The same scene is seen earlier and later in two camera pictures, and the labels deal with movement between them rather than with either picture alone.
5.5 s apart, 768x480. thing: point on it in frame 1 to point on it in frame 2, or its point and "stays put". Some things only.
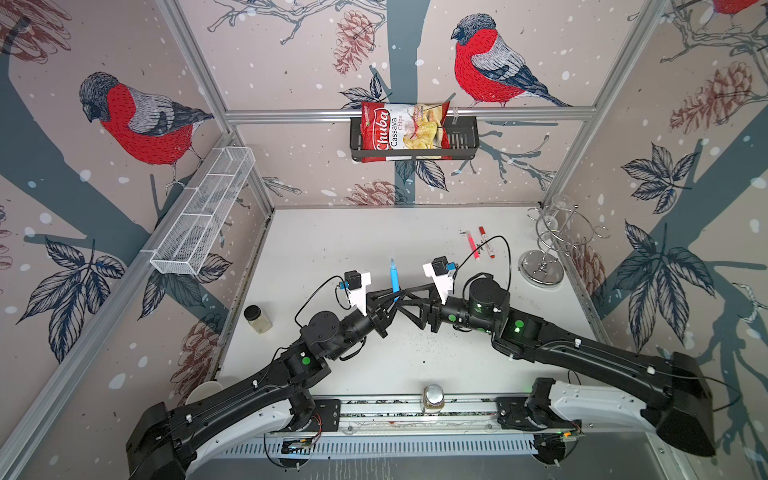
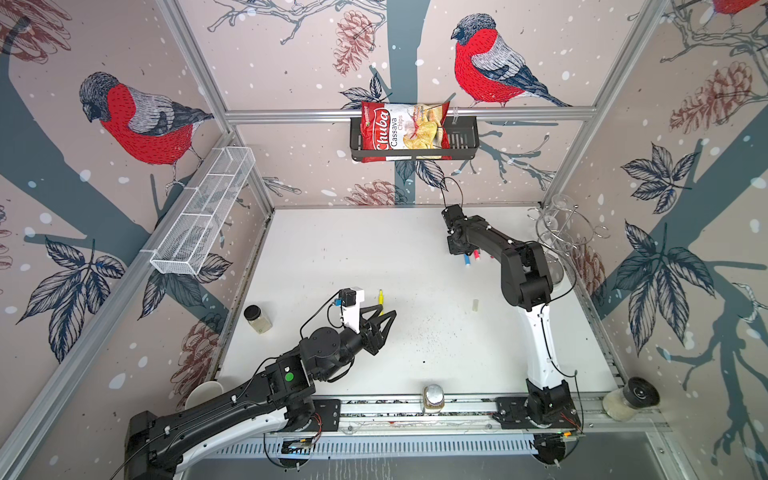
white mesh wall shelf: x=178 y=249 stays put
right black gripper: x=433 y=314 to x=453 y=250
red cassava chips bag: x=390 y=126 stays put
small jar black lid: x=257 y=319 stays put
